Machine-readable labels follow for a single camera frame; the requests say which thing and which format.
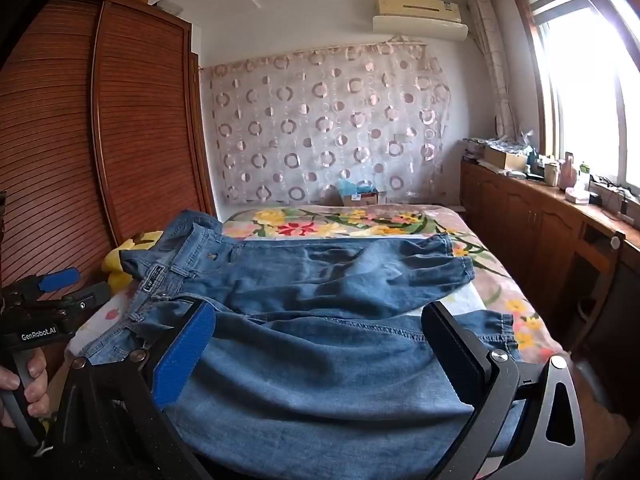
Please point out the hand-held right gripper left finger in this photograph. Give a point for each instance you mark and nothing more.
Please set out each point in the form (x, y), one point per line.
(185, 355)

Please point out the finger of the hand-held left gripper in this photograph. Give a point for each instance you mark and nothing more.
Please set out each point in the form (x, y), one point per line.
(87, 300)
(60, 280)

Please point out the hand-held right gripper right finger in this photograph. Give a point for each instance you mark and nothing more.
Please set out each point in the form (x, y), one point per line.
(452, 355)

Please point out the blue denim pants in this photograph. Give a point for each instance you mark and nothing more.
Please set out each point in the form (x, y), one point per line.
(325, 360)

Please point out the person's left hand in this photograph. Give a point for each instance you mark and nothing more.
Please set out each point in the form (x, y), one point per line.
(36, 367)

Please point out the white strawberry print sheet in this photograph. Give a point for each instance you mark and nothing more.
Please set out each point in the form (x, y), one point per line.
(107, 317)

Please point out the yellow plush toy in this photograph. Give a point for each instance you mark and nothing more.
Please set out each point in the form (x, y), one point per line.
(117, 262)

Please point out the pink floral blanket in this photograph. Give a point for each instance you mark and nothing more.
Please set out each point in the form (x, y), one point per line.
(500, 280)

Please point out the dark trash bin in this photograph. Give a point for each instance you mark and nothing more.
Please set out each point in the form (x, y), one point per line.
(588, 315)

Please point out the wooden chair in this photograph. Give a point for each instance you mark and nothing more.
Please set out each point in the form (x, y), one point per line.
(600, 385)

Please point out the wooden cabinet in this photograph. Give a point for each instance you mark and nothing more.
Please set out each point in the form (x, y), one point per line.
(525, 220)

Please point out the wooden slatted wardrobe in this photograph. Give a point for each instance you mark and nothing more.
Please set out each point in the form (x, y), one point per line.
(100, 110)

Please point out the cardboard box with blue cloth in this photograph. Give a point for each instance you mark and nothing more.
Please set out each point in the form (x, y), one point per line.
(360, 195)

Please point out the pink tissue pack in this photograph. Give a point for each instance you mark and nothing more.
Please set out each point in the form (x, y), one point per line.
(577, 196)

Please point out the stack of papers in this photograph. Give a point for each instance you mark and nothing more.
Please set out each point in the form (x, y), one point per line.
(474, 150)

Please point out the white cup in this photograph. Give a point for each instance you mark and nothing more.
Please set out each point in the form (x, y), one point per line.
(551, 174)

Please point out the pink bottle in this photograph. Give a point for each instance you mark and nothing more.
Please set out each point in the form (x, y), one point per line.
(570, 172)

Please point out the green capped bottle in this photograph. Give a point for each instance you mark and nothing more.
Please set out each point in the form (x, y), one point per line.
(583, 175)

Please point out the circle patterned sheer curtain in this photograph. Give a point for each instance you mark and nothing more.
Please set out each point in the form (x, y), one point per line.
(325, 120)

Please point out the tied white window curtain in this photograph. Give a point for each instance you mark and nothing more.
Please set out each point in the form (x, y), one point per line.
(495, 60)

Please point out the window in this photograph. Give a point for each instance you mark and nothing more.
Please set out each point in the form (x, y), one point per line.
(585, 85)

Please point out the white air conditioner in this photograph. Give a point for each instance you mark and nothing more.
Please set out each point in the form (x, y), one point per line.
(420, 17)

